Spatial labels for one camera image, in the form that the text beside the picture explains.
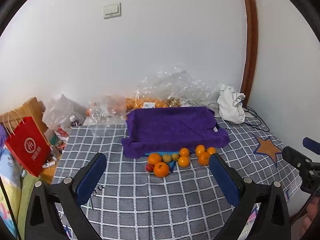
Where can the colourful printed cloth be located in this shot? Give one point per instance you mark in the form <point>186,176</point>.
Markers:
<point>12,192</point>

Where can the large crumpled clear plastic bag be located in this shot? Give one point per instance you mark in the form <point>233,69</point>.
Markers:
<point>180,85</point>

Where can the white plastic bag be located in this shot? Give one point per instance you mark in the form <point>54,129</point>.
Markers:
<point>60,110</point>

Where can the small red fruit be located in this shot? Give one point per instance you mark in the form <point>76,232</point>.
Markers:
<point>149,167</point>

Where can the red and white packet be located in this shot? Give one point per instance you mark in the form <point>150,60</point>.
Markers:
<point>62,132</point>

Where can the grey checkered blanket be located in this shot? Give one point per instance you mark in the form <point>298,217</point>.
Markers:
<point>155,205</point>

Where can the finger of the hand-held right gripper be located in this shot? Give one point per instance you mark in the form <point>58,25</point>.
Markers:
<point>312,143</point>
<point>295,157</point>

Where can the white wall light switch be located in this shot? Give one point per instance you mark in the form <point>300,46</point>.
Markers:
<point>112,10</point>

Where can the white crumpled cloth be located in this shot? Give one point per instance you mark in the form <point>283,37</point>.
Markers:
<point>231,105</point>

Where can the brown wooden door frame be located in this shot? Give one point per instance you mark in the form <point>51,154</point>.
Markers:
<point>251,42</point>

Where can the yellow-green round fruit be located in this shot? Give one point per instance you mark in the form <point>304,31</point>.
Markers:
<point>167,158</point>
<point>175,156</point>

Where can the large orange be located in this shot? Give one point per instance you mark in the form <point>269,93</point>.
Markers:
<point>161,169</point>

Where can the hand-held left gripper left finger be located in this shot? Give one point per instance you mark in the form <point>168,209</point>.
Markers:
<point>92,178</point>

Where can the person's right hand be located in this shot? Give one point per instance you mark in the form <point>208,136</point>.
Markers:
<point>312,213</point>

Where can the dark bottle with white cap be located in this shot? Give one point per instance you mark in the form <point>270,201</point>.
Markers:
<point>73,120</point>

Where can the purple towel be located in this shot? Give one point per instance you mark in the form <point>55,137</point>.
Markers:
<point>172,127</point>

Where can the red paper bag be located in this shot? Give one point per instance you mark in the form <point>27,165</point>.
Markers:
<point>28,147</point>

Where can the small crumpled clear plastic bag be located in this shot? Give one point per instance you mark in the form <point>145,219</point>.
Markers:
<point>107,107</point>

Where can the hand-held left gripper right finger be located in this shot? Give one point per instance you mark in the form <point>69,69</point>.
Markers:
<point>223,178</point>

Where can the clear bag of oranges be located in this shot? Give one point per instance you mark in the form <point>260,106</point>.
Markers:
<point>140,103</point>

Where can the small orange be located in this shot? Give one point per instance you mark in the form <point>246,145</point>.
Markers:
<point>154,158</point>
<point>211,150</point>
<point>204,158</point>
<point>184,152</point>
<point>200,150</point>
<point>183,161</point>

